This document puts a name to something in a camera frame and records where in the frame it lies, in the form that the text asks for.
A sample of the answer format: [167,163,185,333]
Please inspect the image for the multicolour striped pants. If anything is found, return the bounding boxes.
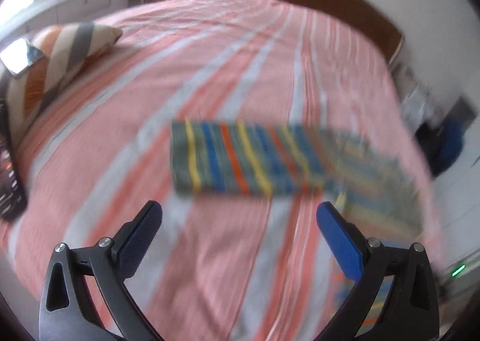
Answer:
[322,129,426,328]

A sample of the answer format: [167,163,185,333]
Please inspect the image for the striped pillow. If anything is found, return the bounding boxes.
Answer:
[4,22,124,122]

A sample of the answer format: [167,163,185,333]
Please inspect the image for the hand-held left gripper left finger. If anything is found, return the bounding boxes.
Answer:
[37,200,163,341]

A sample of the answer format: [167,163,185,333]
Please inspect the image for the white drawer cabinet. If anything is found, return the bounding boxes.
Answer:
[0,0,115,44]

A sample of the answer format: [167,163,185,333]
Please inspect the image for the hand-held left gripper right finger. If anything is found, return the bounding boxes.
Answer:
[316,202,440,341]

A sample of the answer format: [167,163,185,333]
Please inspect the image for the blue jacket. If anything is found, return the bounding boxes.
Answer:
[437,119,466,171]

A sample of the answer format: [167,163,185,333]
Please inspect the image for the pink striped bed cover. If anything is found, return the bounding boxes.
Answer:
[0,0,441,341]

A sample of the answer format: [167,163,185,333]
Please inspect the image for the black jacket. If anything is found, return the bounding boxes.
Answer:
[414,120,451,179]

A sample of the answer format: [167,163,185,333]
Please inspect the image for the multicolour striped shirt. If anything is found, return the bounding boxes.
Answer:
[169,121,329,197]

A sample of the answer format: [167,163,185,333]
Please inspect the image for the black smartphone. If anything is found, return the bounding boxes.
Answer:
[0,99,30,221]

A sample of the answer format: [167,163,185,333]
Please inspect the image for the silver smartphone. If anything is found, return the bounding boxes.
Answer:
[0,39,45,77]

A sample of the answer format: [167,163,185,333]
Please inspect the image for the white bag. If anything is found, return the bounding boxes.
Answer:
[399,84,434,122]

